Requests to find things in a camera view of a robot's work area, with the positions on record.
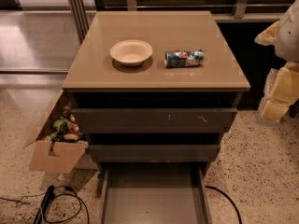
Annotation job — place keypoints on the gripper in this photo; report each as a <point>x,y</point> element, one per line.
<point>289,36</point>

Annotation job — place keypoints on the blue silver redbull can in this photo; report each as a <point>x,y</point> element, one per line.
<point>182,58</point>

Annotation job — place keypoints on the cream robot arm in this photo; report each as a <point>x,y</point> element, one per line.
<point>287,41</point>

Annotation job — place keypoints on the grey top drawer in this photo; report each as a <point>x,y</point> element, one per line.
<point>155,120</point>

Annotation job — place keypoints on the grey drawer cabinet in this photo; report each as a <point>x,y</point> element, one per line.
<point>94,81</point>

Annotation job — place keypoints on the grey open bottom drawer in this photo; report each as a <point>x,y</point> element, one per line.
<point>153,193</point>

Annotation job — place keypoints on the grey middle drawer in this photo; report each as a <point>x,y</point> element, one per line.
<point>154,153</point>

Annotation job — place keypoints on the white paper bowl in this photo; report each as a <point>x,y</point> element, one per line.
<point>130,53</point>

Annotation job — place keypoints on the red toy item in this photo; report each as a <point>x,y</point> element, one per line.
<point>72,128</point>

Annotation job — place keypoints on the yellow banana toy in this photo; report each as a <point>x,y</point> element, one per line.
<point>71,137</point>

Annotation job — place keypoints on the green toy item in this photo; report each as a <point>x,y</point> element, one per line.
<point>60,125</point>

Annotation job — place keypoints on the cardboard box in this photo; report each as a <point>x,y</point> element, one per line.
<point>52,153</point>

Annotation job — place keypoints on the black power strip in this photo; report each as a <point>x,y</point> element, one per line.
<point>49,195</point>

